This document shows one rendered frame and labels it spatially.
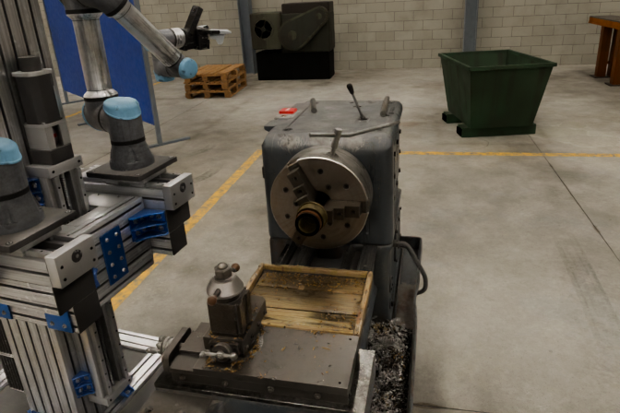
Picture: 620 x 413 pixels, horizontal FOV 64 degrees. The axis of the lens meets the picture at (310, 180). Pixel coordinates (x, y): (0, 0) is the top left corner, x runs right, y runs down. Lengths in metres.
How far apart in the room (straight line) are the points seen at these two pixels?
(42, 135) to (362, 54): 10.13
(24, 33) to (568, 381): 2.54
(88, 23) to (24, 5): 0.22
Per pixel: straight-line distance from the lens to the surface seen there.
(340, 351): 1.15
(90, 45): 1.90
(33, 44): 1.78
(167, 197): 1.76
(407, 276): 2.22
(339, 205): 1.50
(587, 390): 2.67
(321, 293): 1.48
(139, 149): 1.82
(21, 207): 1.50
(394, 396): 1.61
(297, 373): 1.10
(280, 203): 1.59
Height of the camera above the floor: 1.71
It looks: 21 degrees down
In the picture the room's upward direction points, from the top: 3 degrees counter-clockwise
